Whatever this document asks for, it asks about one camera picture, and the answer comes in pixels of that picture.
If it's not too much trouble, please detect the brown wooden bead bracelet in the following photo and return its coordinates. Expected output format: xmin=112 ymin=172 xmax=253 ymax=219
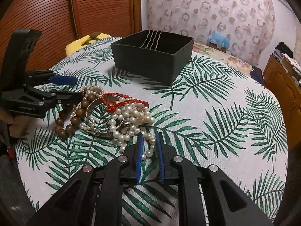
xmin=54 ymin=91 xmax=97 ymax=139

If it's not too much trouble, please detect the silver cuff bangle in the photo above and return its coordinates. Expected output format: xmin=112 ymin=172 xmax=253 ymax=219
xmin=85 ymin=98 xmax=114 ymax=140

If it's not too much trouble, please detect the red braided cord bracelet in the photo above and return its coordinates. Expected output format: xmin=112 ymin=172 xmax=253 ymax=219
xmin=100 ymin=92 xmax=150 ymax=113

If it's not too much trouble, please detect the white pearl necklace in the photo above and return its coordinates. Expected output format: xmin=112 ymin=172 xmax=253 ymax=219
xmin=78 ymin=85 xmax=157 ymax=162

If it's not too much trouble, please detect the black square jewelry box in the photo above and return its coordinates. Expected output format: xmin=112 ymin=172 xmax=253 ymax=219
xmin=111 ymin=30 xmax=194 ymax=86

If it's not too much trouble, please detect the left hand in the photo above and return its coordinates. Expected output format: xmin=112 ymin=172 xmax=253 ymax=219
xmin=0 ymin=108 xmax=33 ymax=138

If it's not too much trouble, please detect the brown louvered wardrobe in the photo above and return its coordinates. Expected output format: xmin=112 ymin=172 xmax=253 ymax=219
xmin=1 ymin=0 xmax=141 ymax=69

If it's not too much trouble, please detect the palm leaf print cloth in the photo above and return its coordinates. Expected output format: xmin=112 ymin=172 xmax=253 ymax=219
xmin=16 ymin=39 xmax=288 ymax=220

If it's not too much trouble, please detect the wooden sideboard cabinet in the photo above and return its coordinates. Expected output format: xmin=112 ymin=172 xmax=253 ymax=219
xmin=263 ymin=55 xmax=300 ymax=148

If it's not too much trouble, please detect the floral bed quilt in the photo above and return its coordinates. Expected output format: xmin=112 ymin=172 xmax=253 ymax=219
xmin=193 ymin=42 xmax=253 ymax=77

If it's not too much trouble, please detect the blue bag on box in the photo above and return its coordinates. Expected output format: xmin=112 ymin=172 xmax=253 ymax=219
xmin=207 ymin=31 xmax=230 ymax=50

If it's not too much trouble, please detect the stack of folded clothes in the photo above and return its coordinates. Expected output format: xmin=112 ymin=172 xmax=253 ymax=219
xmin=274 ymin=42 xmax=300 ymax=78

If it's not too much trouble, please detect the pink circle pattern curtain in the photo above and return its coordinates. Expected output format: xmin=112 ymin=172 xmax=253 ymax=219
xmin=147 ymin=0 xmax=275 ymax=66

